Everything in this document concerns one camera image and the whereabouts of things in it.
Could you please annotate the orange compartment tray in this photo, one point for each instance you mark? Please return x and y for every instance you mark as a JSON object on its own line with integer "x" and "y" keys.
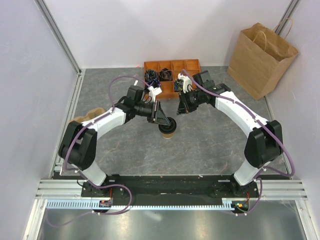
{"x": 192, "y": 66}

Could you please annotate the green yellow rolled tie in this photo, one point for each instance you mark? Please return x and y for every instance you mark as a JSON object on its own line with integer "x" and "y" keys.
{"x": 178, "y": 86}

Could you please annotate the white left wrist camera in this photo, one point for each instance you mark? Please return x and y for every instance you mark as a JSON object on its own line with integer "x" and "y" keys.
{"x": 153, "y": 92}

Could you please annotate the brown paper coffee cup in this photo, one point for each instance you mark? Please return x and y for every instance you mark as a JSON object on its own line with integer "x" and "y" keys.
{"x": 168, "y": 135}

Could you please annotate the cardboard cup carrier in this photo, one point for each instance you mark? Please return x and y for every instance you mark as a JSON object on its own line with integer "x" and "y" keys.
{"x": 89, "y": 116}

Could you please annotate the slotted cable duct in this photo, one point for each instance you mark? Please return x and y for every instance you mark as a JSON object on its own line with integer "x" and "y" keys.
{"x": 89, "y": 204}

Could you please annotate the dark patterned rolled tie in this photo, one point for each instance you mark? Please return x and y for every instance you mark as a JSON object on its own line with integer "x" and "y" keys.
{"x": 150, "y": 75}

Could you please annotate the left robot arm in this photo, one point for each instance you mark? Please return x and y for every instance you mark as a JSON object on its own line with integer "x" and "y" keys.
{"x": 79, "y": 143}

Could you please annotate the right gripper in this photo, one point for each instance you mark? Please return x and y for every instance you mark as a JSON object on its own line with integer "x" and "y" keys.
{"x": 184, "y": 107}

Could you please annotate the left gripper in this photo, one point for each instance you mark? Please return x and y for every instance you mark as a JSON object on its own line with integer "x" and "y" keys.
{"x": 157, "y": 115}

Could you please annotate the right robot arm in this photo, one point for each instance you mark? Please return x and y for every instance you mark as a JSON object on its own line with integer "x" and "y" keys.
{"x": 263, "y": 136}

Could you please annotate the brown paper bag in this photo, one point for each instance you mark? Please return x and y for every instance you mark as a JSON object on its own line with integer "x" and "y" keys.
{"x": 260, "y": 59}

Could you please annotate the black brown rolled tie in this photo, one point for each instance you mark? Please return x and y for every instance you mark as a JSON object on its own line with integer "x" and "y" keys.
{"x": 165, "y": 75}

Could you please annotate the blue striped rolled tie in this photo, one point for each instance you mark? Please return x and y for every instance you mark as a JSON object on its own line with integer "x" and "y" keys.
{"x": 155, "y": 83}

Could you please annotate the black cup lid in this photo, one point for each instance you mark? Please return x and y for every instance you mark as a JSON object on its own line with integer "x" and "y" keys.
{"x": 168, "y": 129}

